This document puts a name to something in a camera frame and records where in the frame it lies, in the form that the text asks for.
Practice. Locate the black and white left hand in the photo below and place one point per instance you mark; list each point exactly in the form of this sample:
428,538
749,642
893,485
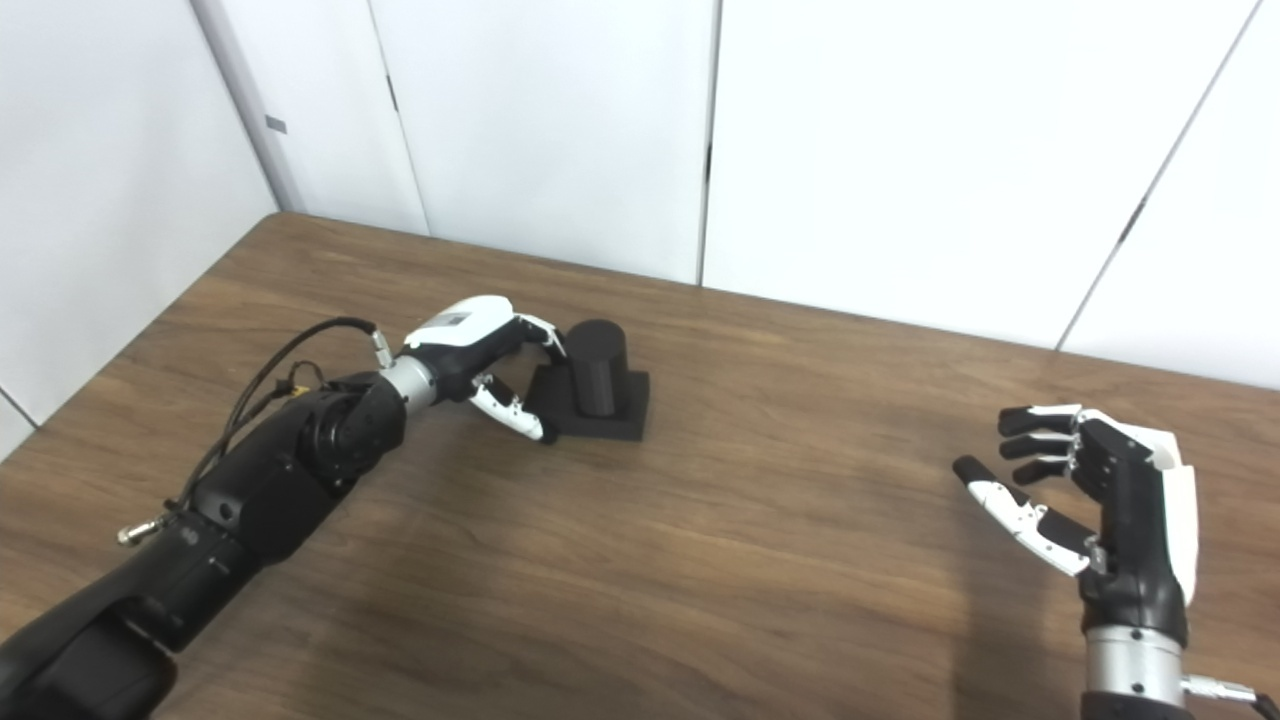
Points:
465,340

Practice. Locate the black and white right hand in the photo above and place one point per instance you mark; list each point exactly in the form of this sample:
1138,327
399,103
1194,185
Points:
1135,530

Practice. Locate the black peg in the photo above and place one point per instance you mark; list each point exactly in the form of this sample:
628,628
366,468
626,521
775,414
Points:
600,380

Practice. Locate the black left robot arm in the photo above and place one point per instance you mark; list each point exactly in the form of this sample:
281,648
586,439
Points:
260,490

